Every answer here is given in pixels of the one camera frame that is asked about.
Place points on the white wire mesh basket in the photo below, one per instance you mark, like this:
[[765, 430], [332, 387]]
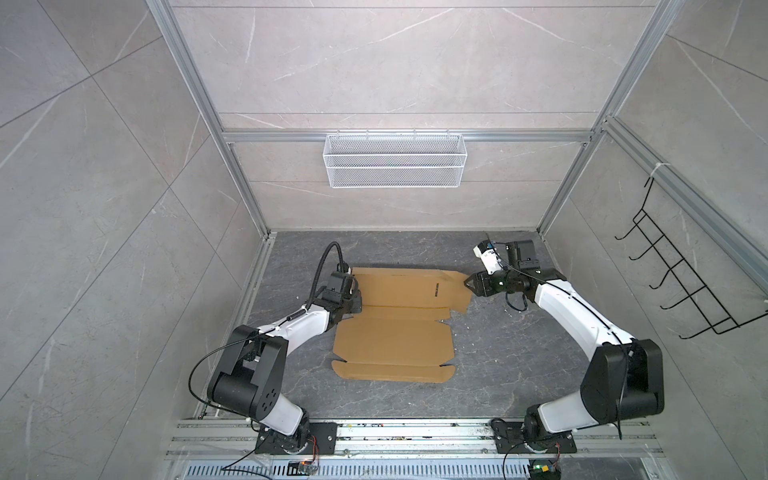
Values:
[[415, 160]]

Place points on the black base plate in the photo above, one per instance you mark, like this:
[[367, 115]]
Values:
[[520, 438], [309, 438]]

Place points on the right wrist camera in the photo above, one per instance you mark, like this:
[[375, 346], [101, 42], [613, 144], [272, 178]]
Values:
[[507, 256]]

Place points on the white cable duct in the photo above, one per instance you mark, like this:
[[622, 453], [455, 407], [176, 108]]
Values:
[[455, 468]]

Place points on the brown cardboard box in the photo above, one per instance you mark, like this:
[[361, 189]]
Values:
[[401, 334]]

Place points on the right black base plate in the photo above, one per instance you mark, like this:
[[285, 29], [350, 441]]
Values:
[[520, 438]]

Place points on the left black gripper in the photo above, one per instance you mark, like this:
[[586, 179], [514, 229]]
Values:
[[358, 306]]

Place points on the aluminium mounting rail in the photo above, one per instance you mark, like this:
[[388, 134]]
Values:
[[218, 438]]

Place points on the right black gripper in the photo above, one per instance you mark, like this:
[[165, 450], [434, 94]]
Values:
[[482, 281]]

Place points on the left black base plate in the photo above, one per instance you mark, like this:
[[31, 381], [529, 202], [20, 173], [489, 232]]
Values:
[[309, 438]]

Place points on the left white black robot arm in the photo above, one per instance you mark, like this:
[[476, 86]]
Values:
[[249, 375]]

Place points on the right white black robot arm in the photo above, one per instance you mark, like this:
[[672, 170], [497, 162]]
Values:
[[624, 379]]

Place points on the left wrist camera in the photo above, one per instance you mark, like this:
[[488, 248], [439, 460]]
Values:
[[341, 283]]

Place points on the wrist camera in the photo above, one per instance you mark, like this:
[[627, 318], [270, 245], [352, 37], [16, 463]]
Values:
[[507, 256], [341, 283]]

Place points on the black wire hook rack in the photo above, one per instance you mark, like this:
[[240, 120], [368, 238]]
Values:
[[695, 291]]

